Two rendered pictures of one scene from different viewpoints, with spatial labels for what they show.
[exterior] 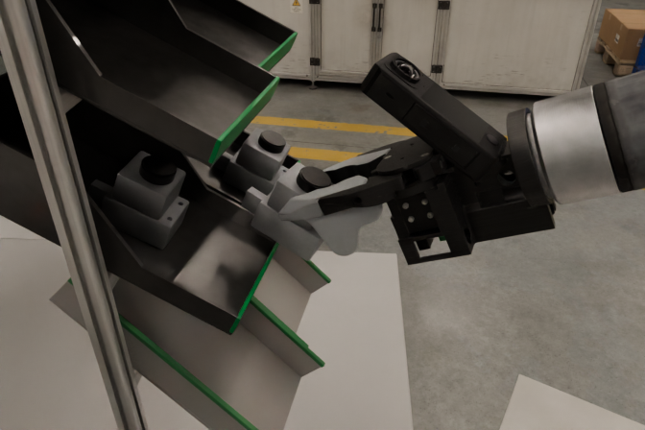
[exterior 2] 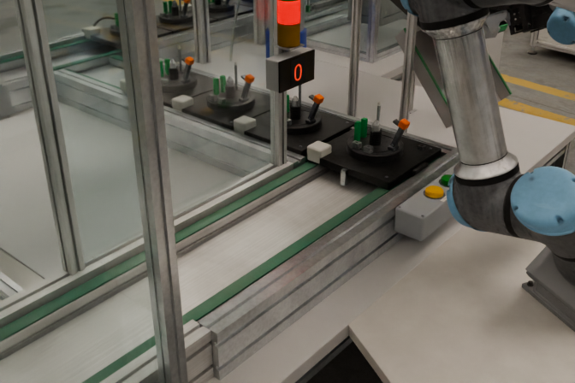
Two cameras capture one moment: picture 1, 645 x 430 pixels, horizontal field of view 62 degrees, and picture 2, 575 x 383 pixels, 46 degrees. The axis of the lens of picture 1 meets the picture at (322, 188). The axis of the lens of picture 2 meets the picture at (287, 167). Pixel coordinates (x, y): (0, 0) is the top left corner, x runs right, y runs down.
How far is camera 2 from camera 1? 1.36 m
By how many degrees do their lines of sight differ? 32
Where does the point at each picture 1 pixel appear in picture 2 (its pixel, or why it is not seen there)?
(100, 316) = (411, 35)
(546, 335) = not seen: outside the picture
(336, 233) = (492, 23)
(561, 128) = not seen: outside the picture
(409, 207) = (515, 14)
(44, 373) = (368, 114)
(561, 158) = not seen: outside the picture
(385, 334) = (541, 147)
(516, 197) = (546, 12)
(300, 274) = (498, 87)
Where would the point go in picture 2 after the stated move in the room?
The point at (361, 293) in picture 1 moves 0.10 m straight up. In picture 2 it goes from (541, 132) to (546, 102)
